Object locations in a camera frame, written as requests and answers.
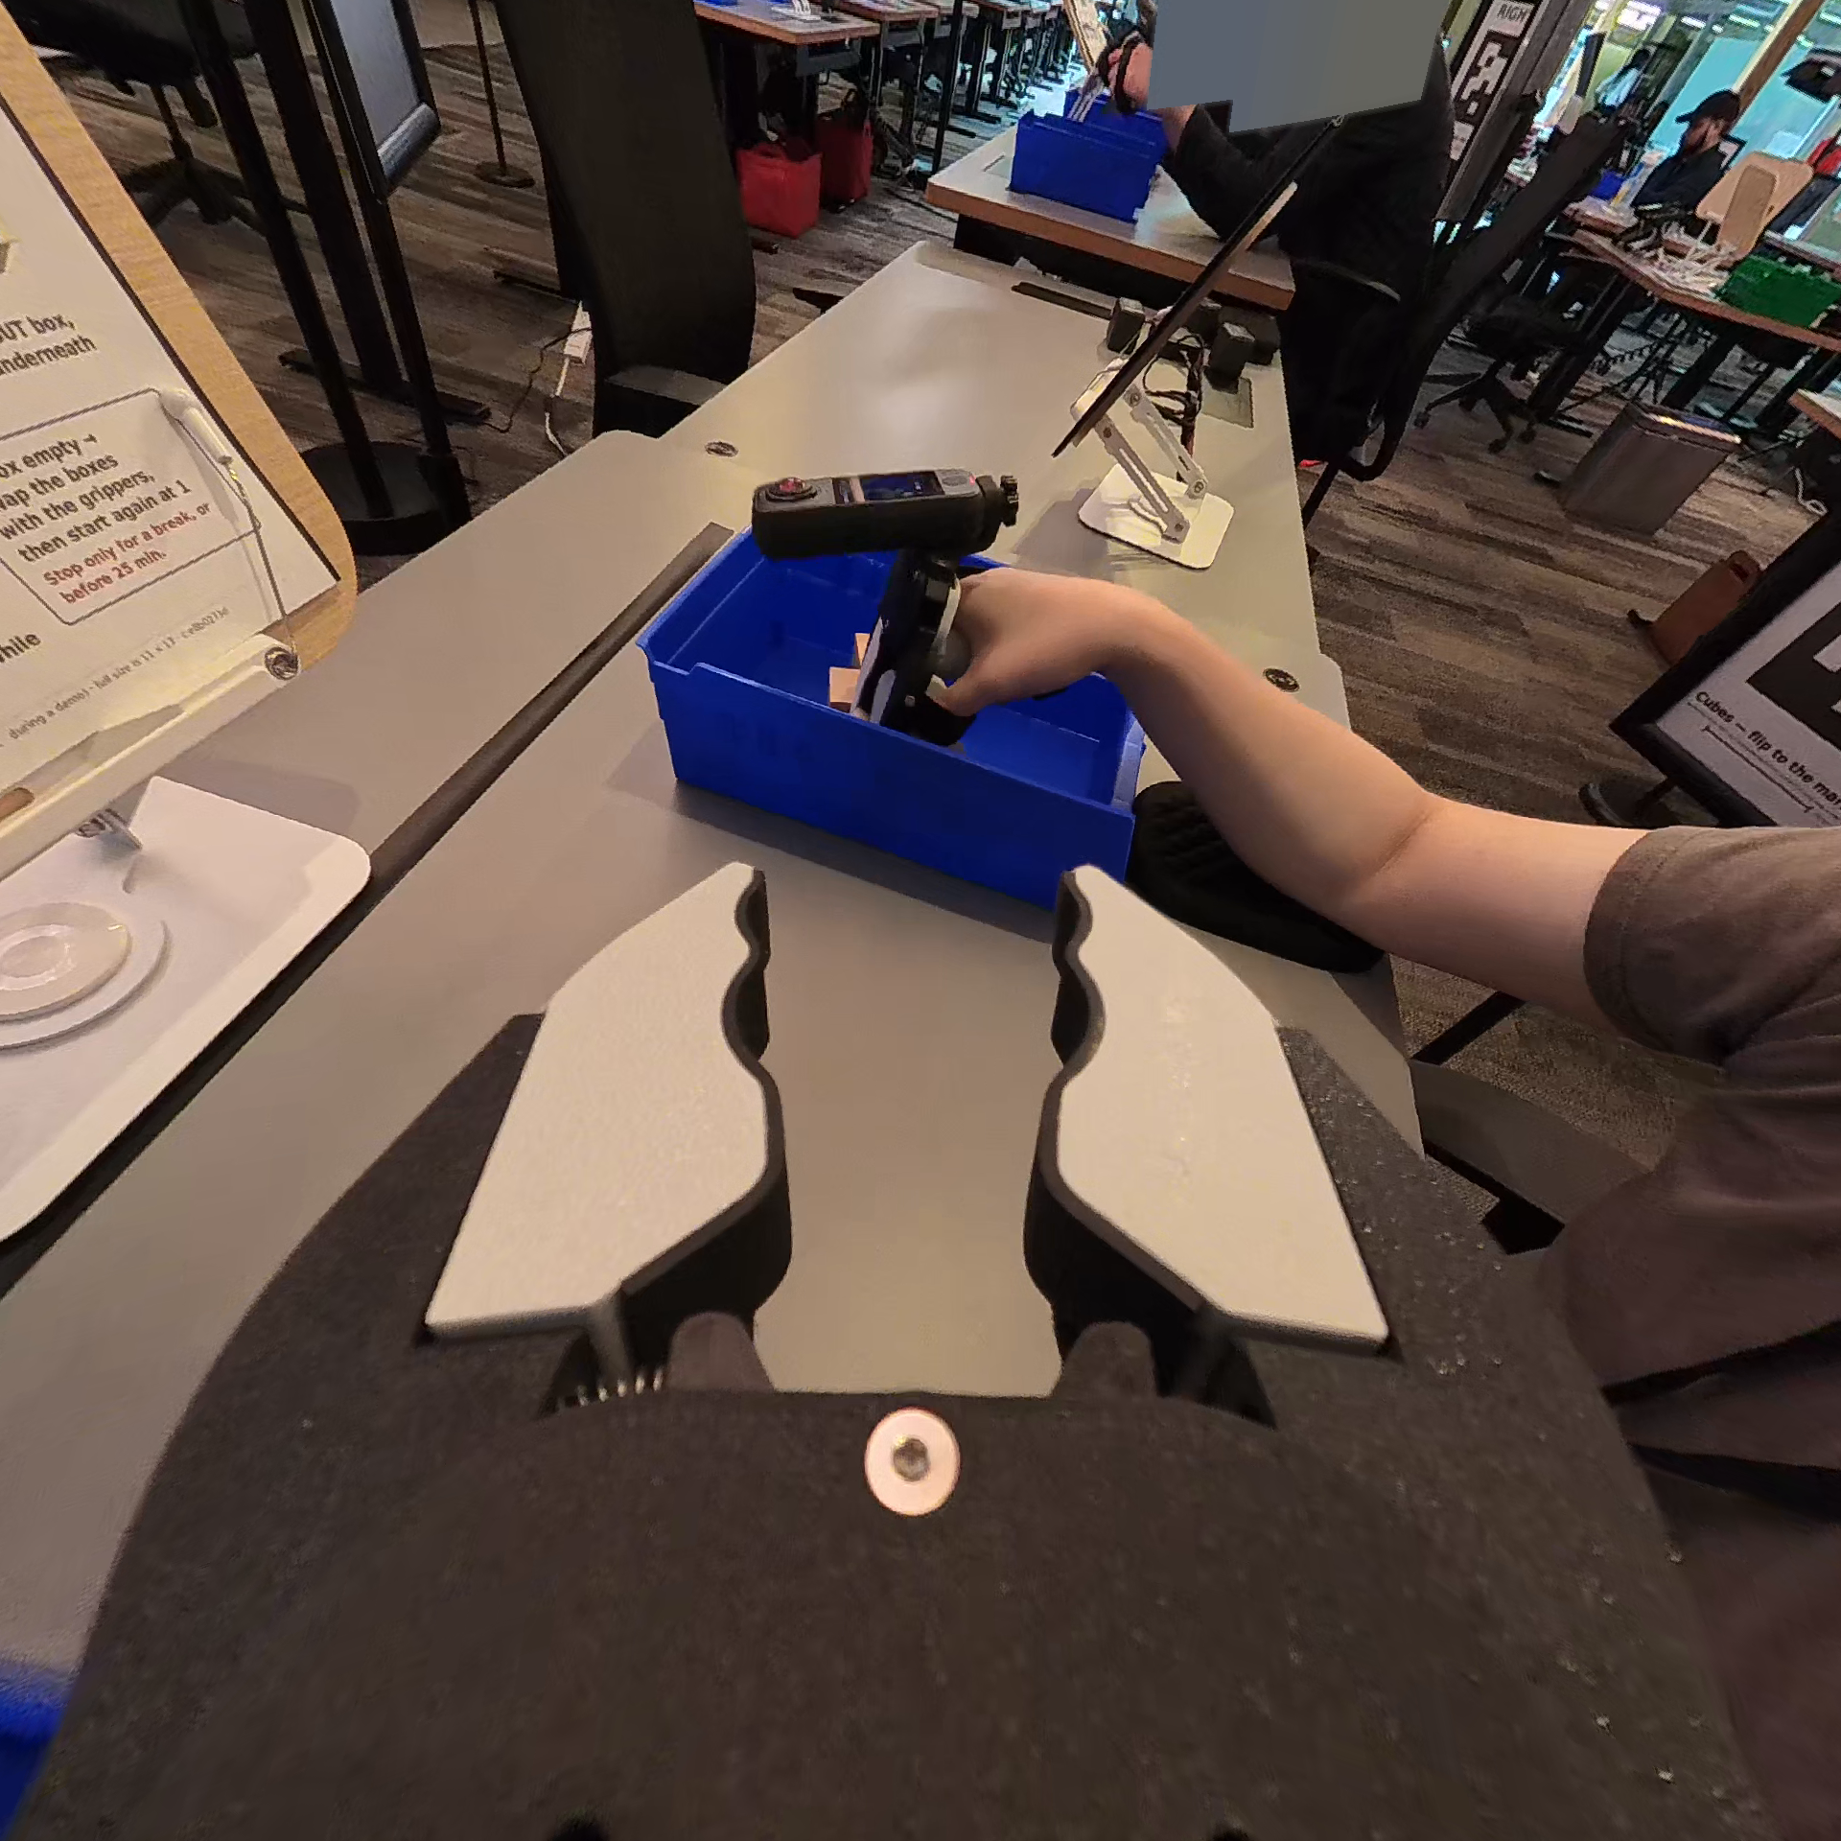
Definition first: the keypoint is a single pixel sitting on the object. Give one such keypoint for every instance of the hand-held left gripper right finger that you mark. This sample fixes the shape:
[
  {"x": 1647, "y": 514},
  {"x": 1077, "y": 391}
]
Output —
[{"x": 1208, "y": 1150}]

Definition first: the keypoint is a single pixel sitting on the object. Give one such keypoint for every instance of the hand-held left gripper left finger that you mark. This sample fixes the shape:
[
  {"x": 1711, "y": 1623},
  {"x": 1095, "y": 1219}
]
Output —
[{"x": 610, "y": 1150}]

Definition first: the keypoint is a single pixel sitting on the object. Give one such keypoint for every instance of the blue-taped wooden cube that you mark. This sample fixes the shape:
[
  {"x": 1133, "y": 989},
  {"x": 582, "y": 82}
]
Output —
[{"x": 844, "y": 687}]

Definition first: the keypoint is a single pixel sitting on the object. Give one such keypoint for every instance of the person's right forearm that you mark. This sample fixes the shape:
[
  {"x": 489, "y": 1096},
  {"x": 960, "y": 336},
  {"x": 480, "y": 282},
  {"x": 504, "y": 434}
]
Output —
[{"x": 1295, "y": 778}]

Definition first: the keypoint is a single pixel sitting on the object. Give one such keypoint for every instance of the person's right hand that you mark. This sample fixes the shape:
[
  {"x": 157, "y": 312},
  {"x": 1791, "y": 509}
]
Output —
[{"x": 1051, "y": 639}]

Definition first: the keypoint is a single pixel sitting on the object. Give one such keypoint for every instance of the black wrist rest pad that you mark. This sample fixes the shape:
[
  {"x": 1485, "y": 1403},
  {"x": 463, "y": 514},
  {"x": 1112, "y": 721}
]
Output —
[{"x": 1237, "y": 890}]

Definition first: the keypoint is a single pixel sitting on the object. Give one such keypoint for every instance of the small black adapter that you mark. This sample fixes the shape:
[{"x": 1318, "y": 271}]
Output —
[
  {"x": 1127, "y": 327},
  {"x": 1237, "y": 352}
]

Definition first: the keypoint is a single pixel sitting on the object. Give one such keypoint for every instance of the wooden edged desk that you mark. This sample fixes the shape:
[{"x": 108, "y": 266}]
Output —
[{"x": 1008, "y": 201}]

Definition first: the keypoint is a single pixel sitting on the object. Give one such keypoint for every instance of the red storage case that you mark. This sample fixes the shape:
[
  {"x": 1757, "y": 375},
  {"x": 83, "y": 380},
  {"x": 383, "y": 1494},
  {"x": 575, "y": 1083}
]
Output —
[
  {"x": 845, "y": 158},
  {"x": 781, "y": 189}
]

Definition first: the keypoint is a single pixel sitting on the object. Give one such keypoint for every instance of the white power strip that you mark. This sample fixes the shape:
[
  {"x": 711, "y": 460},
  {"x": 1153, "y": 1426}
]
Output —
[{"x": 572, "y": 343}]

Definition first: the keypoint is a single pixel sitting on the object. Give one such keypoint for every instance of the black office chair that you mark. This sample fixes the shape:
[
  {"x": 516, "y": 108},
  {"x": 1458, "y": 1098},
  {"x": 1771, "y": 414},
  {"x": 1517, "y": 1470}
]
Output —
[
  {"x": 648, "y": 215},
  {"x": 1497, "y": 289}
]

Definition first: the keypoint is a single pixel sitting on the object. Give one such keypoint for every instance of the dark-edged display board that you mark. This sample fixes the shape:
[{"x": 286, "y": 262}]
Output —
[{"x": 1194, "y": 302}]

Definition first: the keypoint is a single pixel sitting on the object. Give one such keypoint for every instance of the black floor stand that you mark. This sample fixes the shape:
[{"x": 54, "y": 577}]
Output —
[{"x": 389, "y": 489}]

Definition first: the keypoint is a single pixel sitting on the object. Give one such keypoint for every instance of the wooden top workbench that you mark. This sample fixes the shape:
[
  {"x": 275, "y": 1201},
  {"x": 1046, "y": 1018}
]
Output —
[
  {"x": 806, "y": 23},
  {"x": 1696, "y": 289}
]

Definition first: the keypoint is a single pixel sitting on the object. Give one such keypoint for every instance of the framed marker sign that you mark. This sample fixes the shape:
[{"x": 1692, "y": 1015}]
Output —
[{"x": 1754, "y": 704}]

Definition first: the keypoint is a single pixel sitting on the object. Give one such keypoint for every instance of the brown bag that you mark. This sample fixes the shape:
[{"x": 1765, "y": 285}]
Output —
[{"x": 1705, "y": 604}]

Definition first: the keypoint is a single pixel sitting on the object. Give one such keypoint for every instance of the black white marker sign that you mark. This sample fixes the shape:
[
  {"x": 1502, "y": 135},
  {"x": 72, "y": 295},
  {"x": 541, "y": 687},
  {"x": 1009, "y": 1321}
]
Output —
[{"x": 1497, "y": 73}]

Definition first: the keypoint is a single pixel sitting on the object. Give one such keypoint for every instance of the printed instruction sheet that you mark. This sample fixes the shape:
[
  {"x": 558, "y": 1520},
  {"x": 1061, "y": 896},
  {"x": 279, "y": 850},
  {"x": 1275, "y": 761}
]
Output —
[{"x": 115, "y": 432}]

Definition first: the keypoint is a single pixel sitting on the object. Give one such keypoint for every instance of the grey metal bin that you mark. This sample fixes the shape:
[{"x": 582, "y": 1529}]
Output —
[{"x": 1649, "y": 468}]

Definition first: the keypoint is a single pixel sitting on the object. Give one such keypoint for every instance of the green box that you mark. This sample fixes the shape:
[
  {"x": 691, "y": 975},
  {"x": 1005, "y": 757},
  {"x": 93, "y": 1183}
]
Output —
[{"x": 1784, "y": 289}]

